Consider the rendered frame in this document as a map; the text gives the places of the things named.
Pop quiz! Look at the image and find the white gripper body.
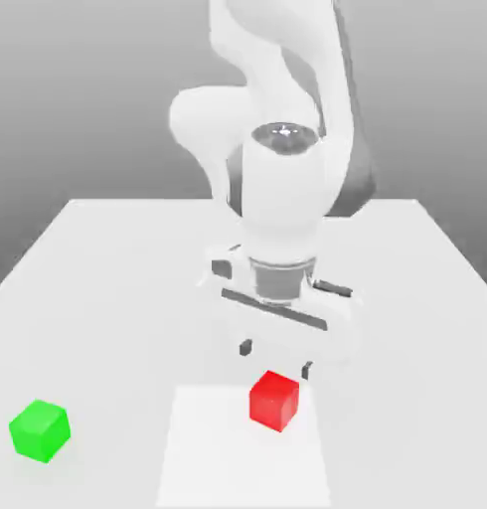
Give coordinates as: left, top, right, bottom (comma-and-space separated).
218, 284, 365, 366

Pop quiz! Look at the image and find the small red cube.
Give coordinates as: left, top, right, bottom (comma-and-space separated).
248, 369, 301, 433

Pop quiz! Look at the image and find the small green cube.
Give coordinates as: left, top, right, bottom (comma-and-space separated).
7, 399, 73, 465

